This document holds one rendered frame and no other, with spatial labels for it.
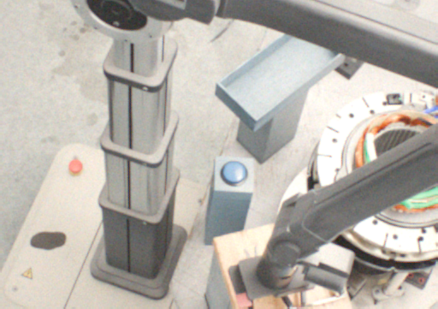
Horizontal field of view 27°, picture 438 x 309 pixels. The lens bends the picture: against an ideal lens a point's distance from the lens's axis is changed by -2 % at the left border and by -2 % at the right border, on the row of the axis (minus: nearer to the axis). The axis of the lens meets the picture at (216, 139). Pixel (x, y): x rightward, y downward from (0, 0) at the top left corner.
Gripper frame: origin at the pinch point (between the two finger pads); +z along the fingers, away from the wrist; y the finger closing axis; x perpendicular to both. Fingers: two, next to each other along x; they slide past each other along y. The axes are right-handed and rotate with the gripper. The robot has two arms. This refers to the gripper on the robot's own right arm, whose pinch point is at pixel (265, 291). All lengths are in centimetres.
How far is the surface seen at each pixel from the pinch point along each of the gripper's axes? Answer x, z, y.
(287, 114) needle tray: 38.2, 15.0, 19.2
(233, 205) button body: 20.6, 11.5, 2.1
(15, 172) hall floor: 86, 112, -34
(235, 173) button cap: 23.7, 4.8, 2.7
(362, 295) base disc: 2.1, 28.2, 25.6
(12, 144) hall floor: 96, 112, -34
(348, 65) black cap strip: 54, 29, 42
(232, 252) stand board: 8.6, 2.5, -2.8
